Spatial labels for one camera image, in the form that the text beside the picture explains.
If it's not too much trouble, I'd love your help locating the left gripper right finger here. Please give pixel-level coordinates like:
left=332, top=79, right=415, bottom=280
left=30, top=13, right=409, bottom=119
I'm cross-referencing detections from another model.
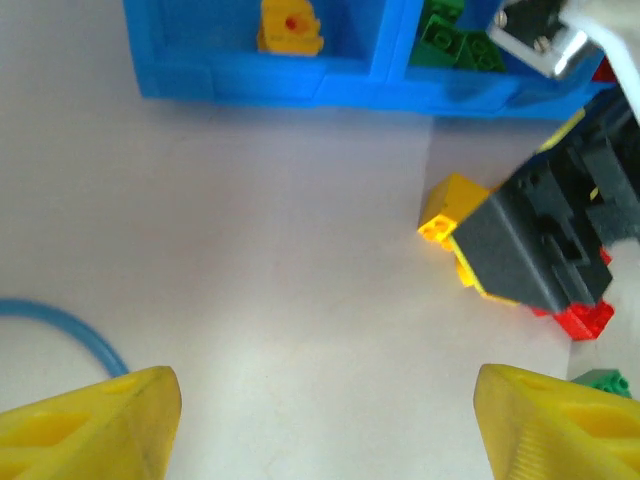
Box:
left=473, top=363, right=640, bottom=480

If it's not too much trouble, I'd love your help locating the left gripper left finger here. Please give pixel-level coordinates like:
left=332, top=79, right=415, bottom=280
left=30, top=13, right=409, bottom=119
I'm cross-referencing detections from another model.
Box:
left=0, top=365, right=182, bottom=480

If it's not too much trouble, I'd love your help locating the green tall lego block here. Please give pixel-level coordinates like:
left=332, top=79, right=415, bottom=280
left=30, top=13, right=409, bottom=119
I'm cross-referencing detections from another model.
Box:
left=569, top=368, right=634, bottom=401

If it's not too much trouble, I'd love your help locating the red lego plate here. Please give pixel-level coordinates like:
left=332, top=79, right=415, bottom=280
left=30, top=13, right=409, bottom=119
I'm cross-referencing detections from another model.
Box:
left=591, top=55, right=617, bottom=84

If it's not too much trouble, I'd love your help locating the red lego block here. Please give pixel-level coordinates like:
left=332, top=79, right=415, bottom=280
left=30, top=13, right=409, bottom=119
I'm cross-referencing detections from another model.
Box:
left=532, top=248, right=616, bottom=342

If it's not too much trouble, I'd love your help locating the green curved lego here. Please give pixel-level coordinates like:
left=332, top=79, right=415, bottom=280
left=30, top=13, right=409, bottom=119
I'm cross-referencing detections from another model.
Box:
left=409, top=13, right=467, bottom=69

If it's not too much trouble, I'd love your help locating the green long stepped lego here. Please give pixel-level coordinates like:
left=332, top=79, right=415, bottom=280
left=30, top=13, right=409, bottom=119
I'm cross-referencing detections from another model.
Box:
left=423, top=0, right=465, bottom=24

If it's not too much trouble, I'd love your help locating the yellow round lego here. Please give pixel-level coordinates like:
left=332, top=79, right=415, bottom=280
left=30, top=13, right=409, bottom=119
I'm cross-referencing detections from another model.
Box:
left=256, top=0, right=325, bottom=58

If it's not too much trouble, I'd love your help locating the yellow sloped lego block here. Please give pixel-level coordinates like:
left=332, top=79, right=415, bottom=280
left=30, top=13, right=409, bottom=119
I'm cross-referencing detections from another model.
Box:
left=417, top=172, right=494, bottom=251

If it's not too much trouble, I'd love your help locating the blue tube stethoscope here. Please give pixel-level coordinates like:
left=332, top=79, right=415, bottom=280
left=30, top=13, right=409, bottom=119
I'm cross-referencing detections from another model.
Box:
left=0, top=298, right=130, bottom=379

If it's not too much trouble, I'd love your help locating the blue three-compartment plastic bin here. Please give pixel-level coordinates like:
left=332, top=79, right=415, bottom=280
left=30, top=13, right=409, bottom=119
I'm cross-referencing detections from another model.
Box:
left=122, top=0, right=640, bottom=122

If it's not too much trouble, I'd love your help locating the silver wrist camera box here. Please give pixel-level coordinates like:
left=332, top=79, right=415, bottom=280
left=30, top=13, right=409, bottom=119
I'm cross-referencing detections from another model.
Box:
left=487, top=0, right=601, bottom=80

